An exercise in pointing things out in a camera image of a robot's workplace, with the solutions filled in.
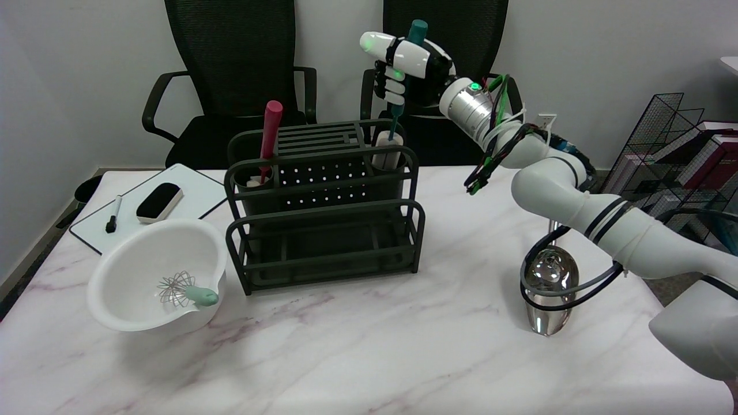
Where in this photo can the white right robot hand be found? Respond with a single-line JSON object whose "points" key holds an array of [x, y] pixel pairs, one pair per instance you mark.
{"points": [[406, 66]]}

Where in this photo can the blue sponge bottle brush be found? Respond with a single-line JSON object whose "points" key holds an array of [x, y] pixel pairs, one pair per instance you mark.
{"points": [[395, 135]]}

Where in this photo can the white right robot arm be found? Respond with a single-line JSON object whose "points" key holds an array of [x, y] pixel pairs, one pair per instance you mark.
{"points": [[605, 219]]}

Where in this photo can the red sponge bottle brush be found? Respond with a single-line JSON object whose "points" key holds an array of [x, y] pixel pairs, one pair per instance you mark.
{"points": [[268, 144]]}

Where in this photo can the dark green kitchen storage rack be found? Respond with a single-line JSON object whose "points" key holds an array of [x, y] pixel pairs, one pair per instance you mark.
{"points": [[323, 230]]}

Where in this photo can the black mesh office chair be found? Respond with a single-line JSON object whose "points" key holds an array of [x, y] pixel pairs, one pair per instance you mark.
{"points": [[461, 29], [230, 75]]}

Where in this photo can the white dry erase board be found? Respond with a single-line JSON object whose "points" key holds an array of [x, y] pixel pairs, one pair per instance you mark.
{"points": [[196, 193]]}

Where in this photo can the shiny metal scoop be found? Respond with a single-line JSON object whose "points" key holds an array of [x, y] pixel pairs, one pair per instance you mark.
{"points": [[549, 288]]}

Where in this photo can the black whiteboard eraser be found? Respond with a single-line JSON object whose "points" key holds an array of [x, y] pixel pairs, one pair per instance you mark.
{"points": [[159, 203]]}

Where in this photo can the stacked books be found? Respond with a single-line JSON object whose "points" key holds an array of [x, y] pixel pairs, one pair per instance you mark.
{"points": [[692, 167]]}

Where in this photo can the white mixing bowl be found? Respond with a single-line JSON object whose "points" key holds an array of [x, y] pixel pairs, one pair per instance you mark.
{"points": [[155, 276]]}

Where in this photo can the black marker pen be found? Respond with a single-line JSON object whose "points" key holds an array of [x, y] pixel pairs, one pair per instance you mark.
{"points": [[113, 214]]}

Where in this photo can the black round floor base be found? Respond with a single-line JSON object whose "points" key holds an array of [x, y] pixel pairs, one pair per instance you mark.
{"points": [[86, 190]]}

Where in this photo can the white wall socket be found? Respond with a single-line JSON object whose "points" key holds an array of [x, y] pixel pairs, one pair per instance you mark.
{"points": [[548, 120]]}

